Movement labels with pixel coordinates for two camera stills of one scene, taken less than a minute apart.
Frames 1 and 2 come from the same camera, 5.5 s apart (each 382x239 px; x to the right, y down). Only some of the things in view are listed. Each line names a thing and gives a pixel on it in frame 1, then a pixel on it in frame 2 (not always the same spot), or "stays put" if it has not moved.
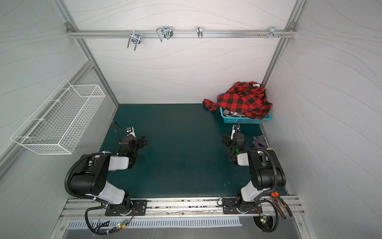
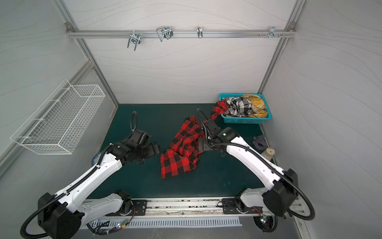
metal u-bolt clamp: [165, 32] stays put
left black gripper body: [139, 144] -> [147, 151]
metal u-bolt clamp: [134, 38] stays put
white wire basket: [58, 125] stays put
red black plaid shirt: [244, 99] -> [183, 155]
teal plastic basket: [244, 120] stays put
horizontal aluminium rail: [112, 34] stays put
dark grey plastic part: [259, 142] stays put
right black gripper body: [228, 140] -> [201, 143]
